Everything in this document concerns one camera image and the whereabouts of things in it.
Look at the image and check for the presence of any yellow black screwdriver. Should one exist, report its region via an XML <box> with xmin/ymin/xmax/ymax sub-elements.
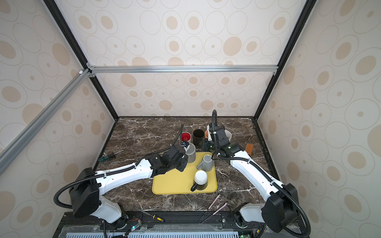
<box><xmin>139</xmin><ymin>209</ymin><xmax>164</xmax><ymax>222</ymax></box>

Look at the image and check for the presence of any left aluminium frame bar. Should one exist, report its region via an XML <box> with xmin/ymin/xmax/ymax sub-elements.
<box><xmin>1</xmin><ymin>68</ymin><xmax>90</xmax><ymax>173</ymax></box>

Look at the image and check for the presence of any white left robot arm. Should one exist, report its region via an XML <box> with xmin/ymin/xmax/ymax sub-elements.
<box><xmin>54</xmin><ymin>142</ymin><xmax>190</xmax><ymax>229</ymax></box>

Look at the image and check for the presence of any pink tweezers left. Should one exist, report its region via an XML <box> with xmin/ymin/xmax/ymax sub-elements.
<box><xmin>198</xmin><ymin>194</ymin><xmax>221</xmax><ymax>224</ymax></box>

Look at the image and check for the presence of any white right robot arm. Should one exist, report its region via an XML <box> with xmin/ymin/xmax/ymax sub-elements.
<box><xmin>207</xmin><ymin>124</ymin><xmax>311</xmax><ymax>238</ymax></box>

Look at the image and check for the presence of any green handled screwdriver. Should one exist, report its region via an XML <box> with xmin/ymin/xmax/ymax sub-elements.
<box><xmin>97</xmin><ymin>149</ymin><xmax>124</xmax><ymax>163</ymax></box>

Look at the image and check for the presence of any grey mug lying back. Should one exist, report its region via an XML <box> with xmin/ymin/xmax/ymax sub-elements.
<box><xmin>196</xmin><ymin>155</ymin><xmax>214</xmax><ymax>172</ymax></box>

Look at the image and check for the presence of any white mug front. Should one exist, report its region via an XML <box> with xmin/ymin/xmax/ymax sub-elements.
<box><xmin>181</xmin><ymin>132</ymin><xmax>191</xmax><ymax>142</ymax></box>

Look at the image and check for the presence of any yellow plastic tray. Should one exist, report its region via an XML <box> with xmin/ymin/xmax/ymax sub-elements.
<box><xmin>152</xmin><ymin>152</ymin><xmax>218</xmax><ymax>195</ymax></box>

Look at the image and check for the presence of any white speckled mug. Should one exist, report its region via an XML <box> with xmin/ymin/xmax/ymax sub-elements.
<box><xmin>225</xmin><ymin>130</ymin><xmax>232</xmax><ymax>141</ymax></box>

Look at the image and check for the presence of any tall grey mug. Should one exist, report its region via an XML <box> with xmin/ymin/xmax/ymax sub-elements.
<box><xmin>185</xmin><ymin>143</ymin><xmax>196</xmax><ymax>164</ymax></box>

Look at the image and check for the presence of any horizontal aluminium frame bar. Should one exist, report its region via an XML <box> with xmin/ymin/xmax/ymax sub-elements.
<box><xmin>89</xmin><ymin>64</ymin><xmax>278</xmax><ymax>74</ymax></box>

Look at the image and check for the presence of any black mug white bottom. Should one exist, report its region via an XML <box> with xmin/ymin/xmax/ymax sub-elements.
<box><xmin>190</xmin><ymin>170</ymin><xmax>208</xmax><ymax>192</ymax></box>

